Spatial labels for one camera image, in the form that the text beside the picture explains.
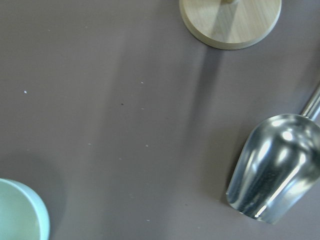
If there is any metal scoop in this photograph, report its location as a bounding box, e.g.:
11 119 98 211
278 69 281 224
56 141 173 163
226 89 320 224

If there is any light green bowl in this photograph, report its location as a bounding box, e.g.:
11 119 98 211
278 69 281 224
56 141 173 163
0 178 51 240

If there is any wooden mug tree stand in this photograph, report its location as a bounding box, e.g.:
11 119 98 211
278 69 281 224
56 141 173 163
179 0 282 50

